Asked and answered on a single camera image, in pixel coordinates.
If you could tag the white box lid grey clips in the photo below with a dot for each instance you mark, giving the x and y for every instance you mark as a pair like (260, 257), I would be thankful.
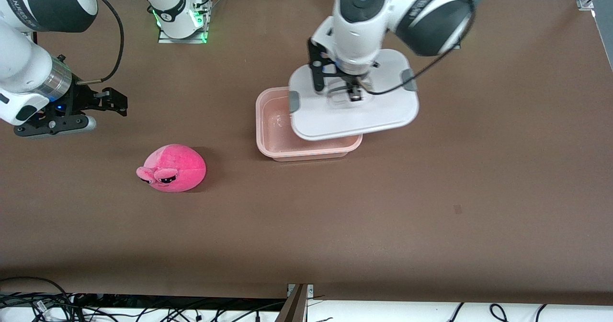
(354, 118)

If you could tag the pink plush toy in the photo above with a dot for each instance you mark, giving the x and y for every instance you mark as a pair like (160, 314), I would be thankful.
(179, 166)

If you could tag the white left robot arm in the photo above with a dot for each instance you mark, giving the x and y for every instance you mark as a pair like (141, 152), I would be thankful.
(431, 15)

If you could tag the pink translucent plastic box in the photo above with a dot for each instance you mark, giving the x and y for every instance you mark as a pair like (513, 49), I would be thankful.
(273, 140)

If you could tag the brown table cover sheet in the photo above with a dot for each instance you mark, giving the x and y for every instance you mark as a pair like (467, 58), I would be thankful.
(306, 226)

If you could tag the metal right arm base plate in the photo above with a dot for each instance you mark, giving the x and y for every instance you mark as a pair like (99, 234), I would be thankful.
(203, 29)

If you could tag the small metal table bracket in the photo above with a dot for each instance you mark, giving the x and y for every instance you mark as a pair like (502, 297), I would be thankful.
(310, 289)

